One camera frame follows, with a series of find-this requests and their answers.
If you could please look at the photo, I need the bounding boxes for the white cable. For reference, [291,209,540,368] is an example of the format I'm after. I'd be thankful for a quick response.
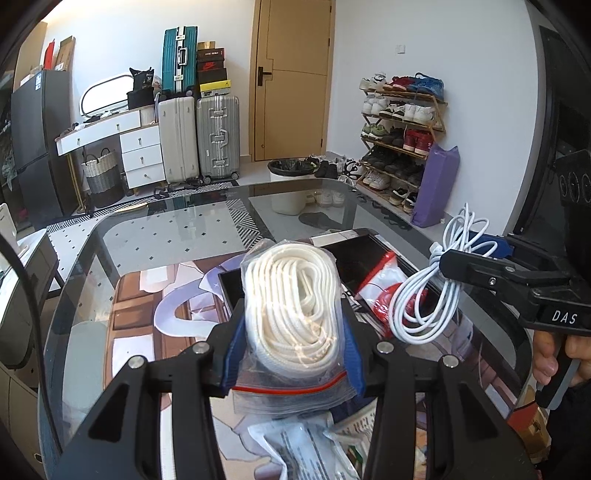
[387,202,500,346]

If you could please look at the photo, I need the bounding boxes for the woven laundry basket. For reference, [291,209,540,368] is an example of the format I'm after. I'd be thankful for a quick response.
[82,148,124,209]

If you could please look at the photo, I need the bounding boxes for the stack of shoe boxes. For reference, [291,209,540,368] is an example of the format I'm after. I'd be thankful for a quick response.
[197,41,231,98]

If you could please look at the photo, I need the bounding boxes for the purple bag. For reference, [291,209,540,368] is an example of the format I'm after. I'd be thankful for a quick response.
[411,143,460,228]

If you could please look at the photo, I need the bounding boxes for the teal suitcase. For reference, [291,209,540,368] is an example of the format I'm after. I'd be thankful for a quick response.
[161,26,199,97]

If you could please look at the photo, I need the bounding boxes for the white printed pouch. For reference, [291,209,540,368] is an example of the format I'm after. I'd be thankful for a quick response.
[247,412,360,480]

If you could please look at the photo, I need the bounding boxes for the wooden shoe rack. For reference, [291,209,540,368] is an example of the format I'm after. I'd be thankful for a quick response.
[360,72,447,214]

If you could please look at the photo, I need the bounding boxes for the oval black frame mirror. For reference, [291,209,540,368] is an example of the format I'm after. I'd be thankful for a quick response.
[79,74,133,118]

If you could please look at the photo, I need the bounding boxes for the white trash bin black liner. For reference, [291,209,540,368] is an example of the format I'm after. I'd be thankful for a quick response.
[267,156,320,216]

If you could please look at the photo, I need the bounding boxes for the red and white packet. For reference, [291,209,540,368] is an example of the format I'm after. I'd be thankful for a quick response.
[356,251,407,336]

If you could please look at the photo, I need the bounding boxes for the black bag on desk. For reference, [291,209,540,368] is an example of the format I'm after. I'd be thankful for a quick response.
[127,68,154,110]

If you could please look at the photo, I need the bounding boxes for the silver suitcase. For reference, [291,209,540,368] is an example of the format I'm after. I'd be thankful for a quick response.
[197,95,240,184]

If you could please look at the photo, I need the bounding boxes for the white desk with drawers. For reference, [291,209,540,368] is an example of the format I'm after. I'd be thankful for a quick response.
[55,105,165,189]

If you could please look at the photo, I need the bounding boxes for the person's right hand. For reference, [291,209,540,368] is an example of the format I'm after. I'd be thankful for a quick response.
[531,329,591,387]

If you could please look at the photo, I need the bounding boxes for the wooden door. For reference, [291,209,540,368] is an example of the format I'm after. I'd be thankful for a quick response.
[249,1,335,162]

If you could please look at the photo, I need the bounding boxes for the black cardboard box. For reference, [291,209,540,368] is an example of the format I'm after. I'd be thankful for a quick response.
[216,227,445,338]

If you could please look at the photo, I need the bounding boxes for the bag of white rope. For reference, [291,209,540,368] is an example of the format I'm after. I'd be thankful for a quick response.
[232,239,356,417]

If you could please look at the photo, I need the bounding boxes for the black refrigerator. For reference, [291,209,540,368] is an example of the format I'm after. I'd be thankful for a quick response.
[11,70,78,229]

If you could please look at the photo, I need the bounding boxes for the grey side cabinet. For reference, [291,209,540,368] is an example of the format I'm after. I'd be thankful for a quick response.
[0,227,66,458]

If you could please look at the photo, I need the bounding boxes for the white suitcase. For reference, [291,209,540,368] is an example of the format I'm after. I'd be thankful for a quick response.
[158,96,199,184]

